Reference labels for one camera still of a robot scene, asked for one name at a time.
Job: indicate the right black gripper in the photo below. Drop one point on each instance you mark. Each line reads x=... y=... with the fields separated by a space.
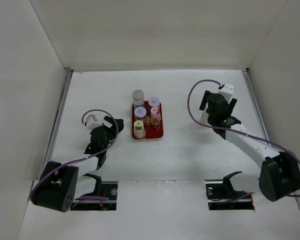
x=231 y=105

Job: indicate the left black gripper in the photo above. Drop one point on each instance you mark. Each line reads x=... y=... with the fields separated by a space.
x=110 y=121

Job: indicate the silver cap white bottle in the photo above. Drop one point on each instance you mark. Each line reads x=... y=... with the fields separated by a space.
x=204 y=116

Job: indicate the cream yellow cap bottle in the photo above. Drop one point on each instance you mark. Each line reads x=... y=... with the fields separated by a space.
x=139 y=129

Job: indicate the small jar red label lid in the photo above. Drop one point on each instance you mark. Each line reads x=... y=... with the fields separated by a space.
x=140 y=114

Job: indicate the tall blue label spice bottle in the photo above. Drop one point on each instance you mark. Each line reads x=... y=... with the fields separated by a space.
x=138 y=98

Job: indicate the pink cap bottle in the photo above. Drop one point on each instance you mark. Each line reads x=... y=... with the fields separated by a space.
x=155 y=116

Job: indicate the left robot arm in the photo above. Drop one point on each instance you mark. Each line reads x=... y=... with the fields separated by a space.
x=71 y=185

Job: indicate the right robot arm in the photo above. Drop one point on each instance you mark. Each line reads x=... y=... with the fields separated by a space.
x=279 y=171

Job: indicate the red rectangular tray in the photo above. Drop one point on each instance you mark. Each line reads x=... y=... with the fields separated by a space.
x=151 y=132

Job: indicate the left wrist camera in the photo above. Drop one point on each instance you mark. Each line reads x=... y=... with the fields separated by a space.
x=92 y=124

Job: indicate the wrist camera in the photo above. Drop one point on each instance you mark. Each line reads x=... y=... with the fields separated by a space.
x=92 y=124
x=227 y=91

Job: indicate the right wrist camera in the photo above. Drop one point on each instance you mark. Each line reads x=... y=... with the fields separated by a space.
x=227 y=91

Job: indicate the right aluminium table rail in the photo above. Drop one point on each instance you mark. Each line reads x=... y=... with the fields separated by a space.
x=245 y=74

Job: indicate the aluminium table rail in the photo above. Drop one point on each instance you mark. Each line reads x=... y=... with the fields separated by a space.
x=58 y=118
x=245 y=74

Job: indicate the left aluminium table rail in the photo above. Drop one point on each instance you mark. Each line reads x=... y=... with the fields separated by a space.
x=58 y=118

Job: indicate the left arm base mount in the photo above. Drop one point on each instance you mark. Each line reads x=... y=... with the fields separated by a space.
x=94 y=194

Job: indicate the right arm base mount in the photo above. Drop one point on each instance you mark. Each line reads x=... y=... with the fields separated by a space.
x=221 y=196

